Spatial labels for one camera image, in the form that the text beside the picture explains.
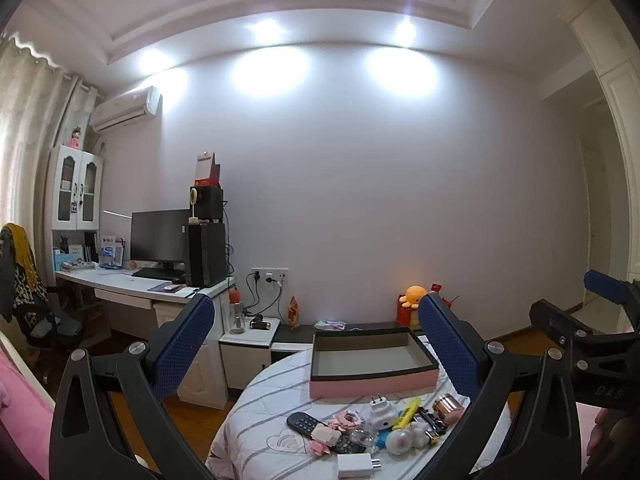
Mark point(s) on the purple notebook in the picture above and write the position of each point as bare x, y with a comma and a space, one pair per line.
167, 287

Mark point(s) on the white wall power outlet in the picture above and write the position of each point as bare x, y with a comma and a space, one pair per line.
272, 275

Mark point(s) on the red toy crate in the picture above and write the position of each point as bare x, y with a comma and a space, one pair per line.
407, 317

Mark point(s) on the white air conditioner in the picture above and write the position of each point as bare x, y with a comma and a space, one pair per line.
125, 110

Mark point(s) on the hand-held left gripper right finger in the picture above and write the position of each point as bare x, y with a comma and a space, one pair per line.
450, 345

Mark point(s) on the pink storage box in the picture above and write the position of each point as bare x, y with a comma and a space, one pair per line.
370, 385

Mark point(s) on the white USB charger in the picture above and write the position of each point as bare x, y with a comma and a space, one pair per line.
352, 465

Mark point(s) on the beige curtain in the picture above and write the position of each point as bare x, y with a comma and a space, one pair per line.
30, 135

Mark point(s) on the ceiling spotlight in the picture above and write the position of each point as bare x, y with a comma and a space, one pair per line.
152, 58
406, 31
266, 31

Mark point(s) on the black computer tower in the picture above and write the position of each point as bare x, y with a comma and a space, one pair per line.
207, 255

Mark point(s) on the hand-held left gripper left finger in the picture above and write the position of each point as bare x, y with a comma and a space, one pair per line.
182, 345

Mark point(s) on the black webcam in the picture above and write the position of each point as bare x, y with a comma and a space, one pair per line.
259, 323

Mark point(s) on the white astronaut figurine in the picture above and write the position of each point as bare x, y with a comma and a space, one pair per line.
400, 442

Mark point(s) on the black hair clips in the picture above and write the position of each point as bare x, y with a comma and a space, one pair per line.
430, 420

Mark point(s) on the black speaker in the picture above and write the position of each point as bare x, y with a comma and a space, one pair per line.
210, 205

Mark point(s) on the copper metal cup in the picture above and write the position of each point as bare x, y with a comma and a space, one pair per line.
446, 409

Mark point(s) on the white door frame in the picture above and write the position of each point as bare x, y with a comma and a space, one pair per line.
615, 85

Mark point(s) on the white wipes pack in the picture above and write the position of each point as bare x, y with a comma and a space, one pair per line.
330, 325

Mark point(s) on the person's right hand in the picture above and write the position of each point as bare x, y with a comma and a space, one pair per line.
602, 437

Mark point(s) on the yellow highlighter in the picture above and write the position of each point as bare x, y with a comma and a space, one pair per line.
407, 412

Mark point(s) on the white desk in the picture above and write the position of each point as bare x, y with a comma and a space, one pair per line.
130, 290

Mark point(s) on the white striped bed cover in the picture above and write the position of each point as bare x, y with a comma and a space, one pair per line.
260, 410

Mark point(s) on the pink block toy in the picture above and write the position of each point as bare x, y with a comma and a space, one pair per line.
347, 419

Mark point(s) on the blue printed box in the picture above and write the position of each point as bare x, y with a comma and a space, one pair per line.
111, 256

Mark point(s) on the pink blanket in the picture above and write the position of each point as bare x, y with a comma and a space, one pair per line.
20, 400

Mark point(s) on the black computer monitor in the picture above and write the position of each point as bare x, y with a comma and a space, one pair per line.
160, 237

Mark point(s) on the white glass-door cabinet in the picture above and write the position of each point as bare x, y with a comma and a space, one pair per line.
77, 190

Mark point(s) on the black office chair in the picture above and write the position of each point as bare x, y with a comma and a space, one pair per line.
45, 325

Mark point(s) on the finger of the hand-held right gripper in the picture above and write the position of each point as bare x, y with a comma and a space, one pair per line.
607, 287
555, 322

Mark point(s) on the black keyboard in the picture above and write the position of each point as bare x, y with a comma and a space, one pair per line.
157, 275

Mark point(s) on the orange figurine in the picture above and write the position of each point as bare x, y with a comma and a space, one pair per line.
293, 312

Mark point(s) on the white round plug adapter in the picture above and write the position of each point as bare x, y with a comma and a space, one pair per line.
382, 412

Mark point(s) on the black remote control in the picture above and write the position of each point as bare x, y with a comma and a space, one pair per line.
302, 422

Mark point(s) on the orange octopus plush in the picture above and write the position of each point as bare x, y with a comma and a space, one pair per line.
414, 296

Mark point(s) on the clear bottle orange cap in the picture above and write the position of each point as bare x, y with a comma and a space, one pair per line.
236, 317

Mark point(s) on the white pink block figure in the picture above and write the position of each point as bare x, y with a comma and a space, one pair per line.
322, 435

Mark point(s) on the red desk calendar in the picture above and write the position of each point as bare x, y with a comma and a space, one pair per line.
205, 172

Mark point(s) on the yellow garment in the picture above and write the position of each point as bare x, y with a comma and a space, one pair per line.
22, 250

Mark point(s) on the small cream desk fan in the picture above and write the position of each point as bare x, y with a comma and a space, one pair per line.
194, 197

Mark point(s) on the white nightstand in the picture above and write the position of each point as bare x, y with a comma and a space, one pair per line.
245, 360

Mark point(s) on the black low bench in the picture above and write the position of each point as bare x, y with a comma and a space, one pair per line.
295, 335

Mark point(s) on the pink doll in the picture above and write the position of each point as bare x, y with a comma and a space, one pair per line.
75, 139

